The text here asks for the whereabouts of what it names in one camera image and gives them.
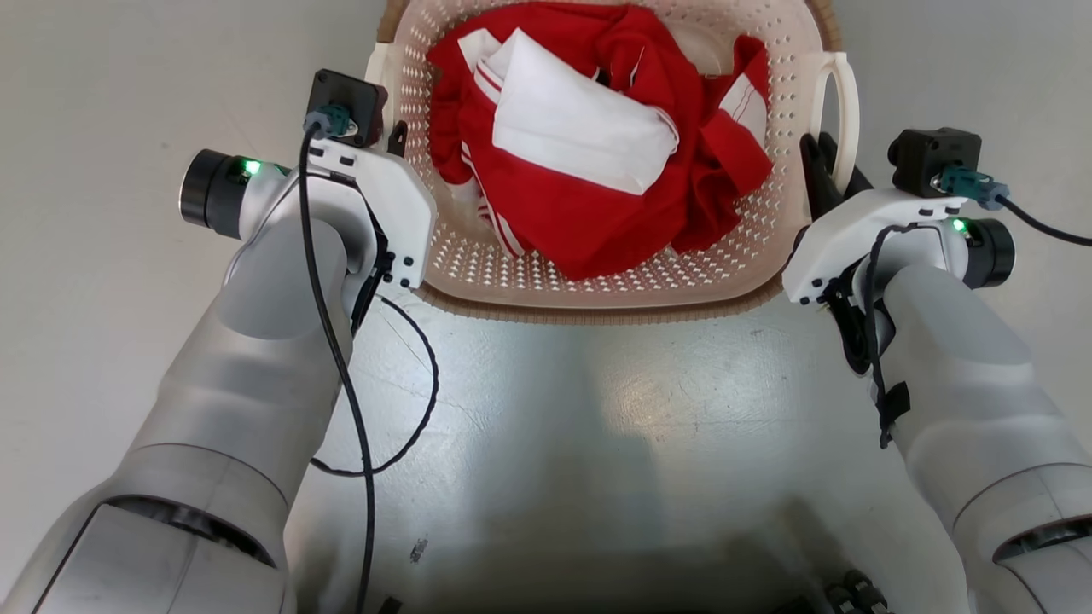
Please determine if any black camera cable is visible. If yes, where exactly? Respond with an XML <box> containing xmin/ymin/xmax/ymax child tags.
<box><xmin>938</xmin><ymin>166</ymin><xmax>1092</xmax><ymax>248</ymax></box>
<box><xmin>298</xmin><ymin>104</ymin><xmax>377</xmax><ymax>614</ymax></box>

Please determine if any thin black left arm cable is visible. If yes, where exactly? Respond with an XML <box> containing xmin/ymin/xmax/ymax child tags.
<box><xmin>311</xmin><ymin>292</ymin><xmax>441</xmax><ymax>478</ymax></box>

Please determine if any black right camera cable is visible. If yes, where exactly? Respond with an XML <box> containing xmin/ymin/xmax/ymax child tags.
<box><xmin>938</xmin><ymin>166</ymin><xmax>1092</xmax><ymax>248</ymax></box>

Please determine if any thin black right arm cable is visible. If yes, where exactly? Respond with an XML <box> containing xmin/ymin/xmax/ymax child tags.
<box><xmin>860</xmin><ymin>223</ymin><xmax>912</xmax><ymax>450</ymax></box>

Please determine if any red and white garment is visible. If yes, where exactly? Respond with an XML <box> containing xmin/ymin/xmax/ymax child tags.
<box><xmin>426</xmin><ymin>2</ymin><xmax>775</xmax><ymax>283</ymax></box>

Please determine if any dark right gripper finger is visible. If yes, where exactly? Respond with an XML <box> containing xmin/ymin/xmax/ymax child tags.
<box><xmin>819</xmin><ymin>130</ymin><xmax>874</xmax><ymax>204</ymax></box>
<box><xmin>799</xmin><ymin>132</ymin><xmax>845</xmax><ymax>223</ymax></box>

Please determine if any beige perforated plastic laundry basket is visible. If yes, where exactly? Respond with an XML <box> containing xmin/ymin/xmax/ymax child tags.
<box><xmin>364</xmin><ymin>0</ymin><xmax>862</xmax><ymax>326</ymax></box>

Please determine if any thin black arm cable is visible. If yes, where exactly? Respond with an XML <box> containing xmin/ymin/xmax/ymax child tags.
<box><xmin>860</xmin><ymin>223</ymin><xmax>912</xmax><ymax>450</ymax></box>
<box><xmin>311</xmin><ymin>292</ymin><xmax>441</xmax><ymax>478</ymax></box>

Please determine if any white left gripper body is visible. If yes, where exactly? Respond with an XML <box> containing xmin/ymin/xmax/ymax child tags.
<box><xmin>299</xmin><ymin>138</ymin><xmax>439</xmax><ymax>292</ymax></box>

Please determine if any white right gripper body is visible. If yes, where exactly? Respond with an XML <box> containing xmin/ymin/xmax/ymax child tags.
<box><xmin>781</xmin><ymin>189</ymin><xmax>968</xmax><ymax>306</ymax></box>

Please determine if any black left camera cable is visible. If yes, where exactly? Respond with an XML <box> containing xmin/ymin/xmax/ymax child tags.
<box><xmin>298</xmin><ymin>104</ymin><xmax>377</xmax><ymax>614</ymax></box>

